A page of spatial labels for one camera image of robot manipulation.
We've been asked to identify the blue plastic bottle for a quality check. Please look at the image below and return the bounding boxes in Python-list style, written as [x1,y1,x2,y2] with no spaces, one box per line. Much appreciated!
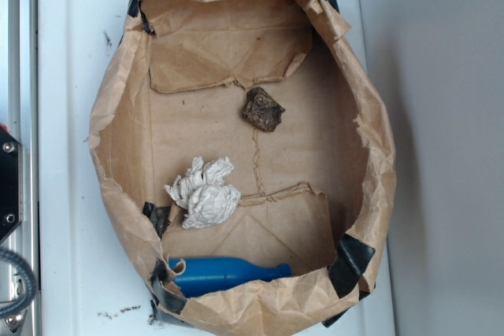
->
[169,257,291,297]

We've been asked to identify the grey braided cable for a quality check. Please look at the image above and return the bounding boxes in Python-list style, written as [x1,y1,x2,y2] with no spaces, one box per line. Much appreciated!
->
[0,247,37,316]

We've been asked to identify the crumpled white paper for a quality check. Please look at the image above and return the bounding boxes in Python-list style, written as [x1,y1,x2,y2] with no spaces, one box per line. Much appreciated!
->
[164,157,241,229]

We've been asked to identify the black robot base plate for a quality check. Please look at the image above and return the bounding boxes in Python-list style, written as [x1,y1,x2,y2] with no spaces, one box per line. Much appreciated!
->
[0,127,20,243]

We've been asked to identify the dark brown rock chunk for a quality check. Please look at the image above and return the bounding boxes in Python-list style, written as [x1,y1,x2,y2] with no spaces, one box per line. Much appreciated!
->
[242,87,285,132]

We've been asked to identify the aluminium frame rail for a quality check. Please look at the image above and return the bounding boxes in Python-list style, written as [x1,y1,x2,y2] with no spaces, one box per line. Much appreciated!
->
[0,0,40,336]

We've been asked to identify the brown paper bag tray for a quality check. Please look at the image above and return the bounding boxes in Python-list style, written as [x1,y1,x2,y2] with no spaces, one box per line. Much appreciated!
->
[89,0,396,335]

